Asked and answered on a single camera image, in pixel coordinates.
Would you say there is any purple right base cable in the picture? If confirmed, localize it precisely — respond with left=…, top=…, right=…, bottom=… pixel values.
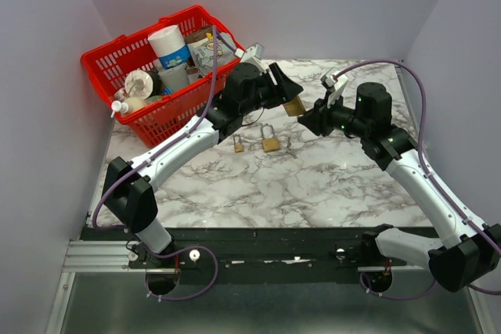
left=359, top=271, right=438, bottom=302

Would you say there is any small brass padlock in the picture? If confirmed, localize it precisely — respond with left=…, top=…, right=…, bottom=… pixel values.
left=232, top=134, right=244, bottom=153

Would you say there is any silver key bunch with ring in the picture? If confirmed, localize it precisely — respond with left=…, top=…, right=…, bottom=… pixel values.
left=286, top=138, right=297, bottom=159

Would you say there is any white paper towel roll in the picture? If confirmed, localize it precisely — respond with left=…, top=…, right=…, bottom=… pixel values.
left=147, top=25, right=190, bottom=70

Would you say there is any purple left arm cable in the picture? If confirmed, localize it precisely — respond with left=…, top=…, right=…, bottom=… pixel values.
left=92, top=25, right=243, bottom=230

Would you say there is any grey paper cup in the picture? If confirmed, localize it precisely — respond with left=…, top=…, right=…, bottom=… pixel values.
left=158, top=63, right=190, bottom=93

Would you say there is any brown chocolate package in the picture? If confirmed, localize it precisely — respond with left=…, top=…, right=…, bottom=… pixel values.
left=184, top=25, right=213, bottom=45

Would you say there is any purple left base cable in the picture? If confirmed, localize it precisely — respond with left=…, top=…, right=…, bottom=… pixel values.
left=146, top=246, right=219, bottom=303

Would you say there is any white pump lotion bottle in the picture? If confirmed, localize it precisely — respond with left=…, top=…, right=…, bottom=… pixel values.
left=110, top=97, right=147, bottom=118

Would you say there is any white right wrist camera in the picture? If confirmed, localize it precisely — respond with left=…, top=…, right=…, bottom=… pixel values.
left=320, top=68, right=348, bottom=108

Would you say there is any brass padlock long shackle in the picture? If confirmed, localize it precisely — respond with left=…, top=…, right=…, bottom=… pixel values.
left=260, top=124, right=281, bottom=153

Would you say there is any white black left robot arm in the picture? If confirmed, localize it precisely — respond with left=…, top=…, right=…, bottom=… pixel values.
left=101, top=63, right=303, bottom=268

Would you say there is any large brass padlock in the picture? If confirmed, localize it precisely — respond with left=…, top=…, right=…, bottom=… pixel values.
left=283, top=95, right=306, bottom=117

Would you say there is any grey cartoon snack bag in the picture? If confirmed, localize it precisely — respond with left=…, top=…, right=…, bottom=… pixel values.
left=188, top=31, right=236, bottom=77

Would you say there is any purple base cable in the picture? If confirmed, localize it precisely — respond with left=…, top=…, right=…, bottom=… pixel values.
left=359, top=271, right=438, bottom=302
left=146, top=246, right=219, bottom=303

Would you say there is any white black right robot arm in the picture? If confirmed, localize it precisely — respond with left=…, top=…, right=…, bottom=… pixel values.
left=298, top=82, right=500, bottom=292

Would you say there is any red plastic shopping basket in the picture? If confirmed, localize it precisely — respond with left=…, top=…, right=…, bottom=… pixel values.
left=81, top=5, right=232, bottom=148

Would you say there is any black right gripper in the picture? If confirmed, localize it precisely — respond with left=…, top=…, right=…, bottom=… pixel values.
left=297, top=90, right=369, bottom=138

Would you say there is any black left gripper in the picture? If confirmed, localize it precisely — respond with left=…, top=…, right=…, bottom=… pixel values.
left=240, top=63, right=304, bottom=117

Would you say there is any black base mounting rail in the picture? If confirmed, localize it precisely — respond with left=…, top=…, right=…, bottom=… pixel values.
left=80, top=226, right=435, bottom=286

